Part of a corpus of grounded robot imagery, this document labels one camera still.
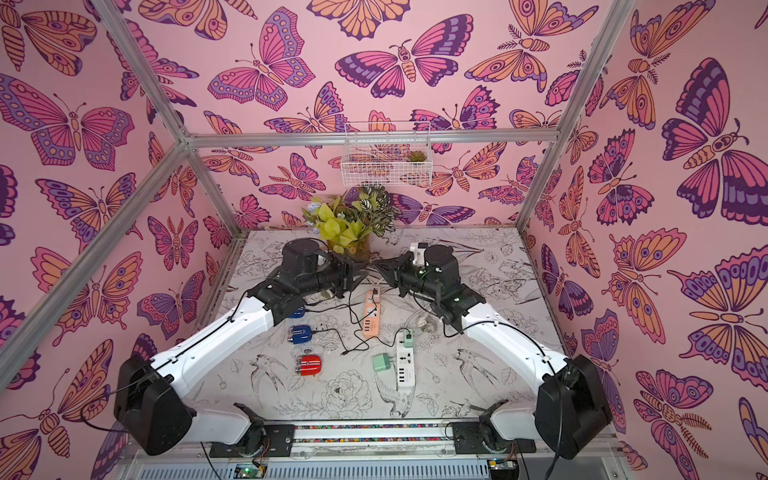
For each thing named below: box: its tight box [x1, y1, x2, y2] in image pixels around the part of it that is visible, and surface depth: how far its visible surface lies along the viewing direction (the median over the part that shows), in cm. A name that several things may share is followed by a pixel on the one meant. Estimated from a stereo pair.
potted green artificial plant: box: [302, 185, 399, 260], surface depth 97 cm
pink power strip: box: [363, 289, 381, 339], surface depth 94 cm
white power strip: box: [396, 329, 416, 387], surface depth 85 cm
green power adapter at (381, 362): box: [372, 353, 390, 372], surface depth 87 cm
